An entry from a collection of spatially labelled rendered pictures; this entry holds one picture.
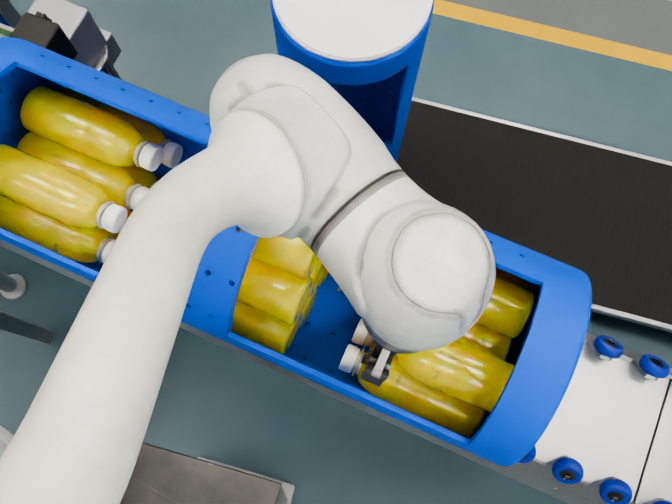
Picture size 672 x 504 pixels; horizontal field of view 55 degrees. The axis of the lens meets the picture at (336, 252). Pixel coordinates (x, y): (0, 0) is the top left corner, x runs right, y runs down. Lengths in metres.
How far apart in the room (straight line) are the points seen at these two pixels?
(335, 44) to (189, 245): 0.75
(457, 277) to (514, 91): 1.94
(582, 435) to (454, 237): 0.72
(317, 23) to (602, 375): 0.74
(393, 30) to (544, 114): 1.26
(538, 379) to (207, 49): 1.85
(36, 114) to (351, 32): 0.51
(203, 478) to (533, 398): 0.48
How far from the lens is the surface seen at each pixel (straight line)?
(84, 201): 0.96
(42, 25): 1.29
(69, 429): 0.34
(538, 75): 2.41
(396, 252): 0.44
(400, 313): 0.45
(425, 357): 0.85
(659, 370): 1.12
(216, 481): 0.99
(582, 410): 1.13
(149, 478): 1.01
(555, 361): 0.80
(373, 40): 1.14
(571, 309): 0.82
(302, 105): 0.51
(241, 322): 0.92
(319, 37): 1.14
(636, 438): 1.16
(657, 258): 2.12
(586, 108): 2.40
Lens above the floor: 1.98
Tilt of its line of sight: 75 degrees down
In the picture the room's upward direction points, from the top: 1 degrees clockwise
